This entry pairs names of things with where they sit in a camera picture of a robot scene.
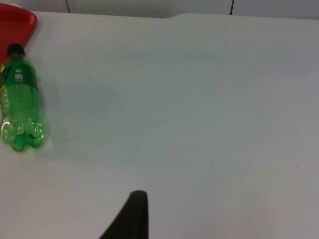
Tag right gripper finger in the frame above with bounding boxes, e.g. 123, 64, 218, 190
98, 190, 150, 239

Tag green plastic bottle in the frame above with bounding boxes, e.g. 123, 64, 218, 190
0, 43, 47, 153

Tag red tray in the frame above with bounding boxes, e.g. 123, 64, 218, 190
0, 4, 38, 66

